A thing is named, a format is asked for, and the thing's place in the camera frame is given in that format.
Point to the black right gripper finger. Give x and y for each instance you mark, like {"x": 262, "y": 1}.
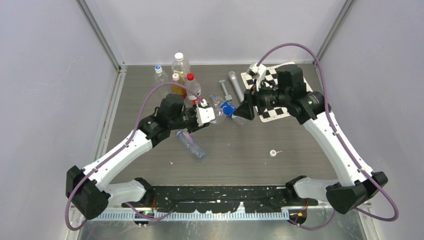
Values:
{"x": 250, "y": 96}
{"x": 245, "y": 110}

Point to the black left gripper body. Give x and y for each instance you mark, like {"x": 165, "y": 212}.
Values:
{"x": 187, "y": 120}

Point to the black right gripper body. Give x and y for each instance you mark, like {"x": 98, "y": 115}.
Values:
{"x": 273, "y": 97}

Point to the blue bottle cap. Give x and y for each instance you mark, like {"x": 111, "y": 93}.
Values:
{"x": 228, "y": 109}

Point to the blue label clear bottle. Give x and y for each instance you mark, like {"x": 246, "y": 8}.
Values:
{"x": 219, "y": 116}

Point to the clear bottle pink label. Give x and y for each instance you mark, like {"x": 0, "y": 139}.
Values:
{"x": 189, "y": 144}

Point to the white bottle cap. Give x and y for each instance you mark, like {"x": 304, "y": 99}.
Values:
{"x": 273, "y": 153}

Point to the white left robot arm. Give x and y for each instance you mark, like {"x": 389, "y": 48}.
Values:
{"x": 90, "y": 189}

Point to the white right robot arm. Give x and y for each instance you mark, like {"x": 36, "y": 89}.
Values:
{"x": 356, "y": 182}

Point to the Pepsi label clear bottle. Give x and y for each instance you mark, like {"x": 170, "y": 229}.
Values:
{"x": 217, "y": 101}

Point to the red cap clear bottle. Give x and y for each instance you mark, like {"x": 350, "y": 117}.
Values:
{"x": 194, "y": 93}

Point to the amber liquid bottle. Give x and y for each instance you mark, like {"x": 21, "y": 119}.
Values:
{"x": 178, "y": 86}

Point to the blue white cap bottle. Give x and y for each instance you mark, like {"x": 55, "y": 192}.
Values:
{"x": 160, "y": 75}

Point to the tall white cap bottle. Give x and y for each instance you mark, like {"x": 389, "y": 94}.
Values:
{"x": 181, "y": 65}

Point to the silver microphone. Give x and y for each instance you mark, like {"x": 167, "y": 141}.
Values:
{"x": 240, "y": 93}

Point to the black white chessboard mat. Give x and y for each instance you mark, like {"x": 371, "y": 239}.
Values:
{"x": 275, "y": 114}

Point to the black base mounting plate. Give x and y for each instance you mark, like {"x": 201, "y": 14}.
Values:
{"x": 220, "y": 199}

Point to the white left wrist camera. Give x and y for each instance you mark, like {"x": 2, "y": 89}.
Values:
{"x": 204, "y": 113}

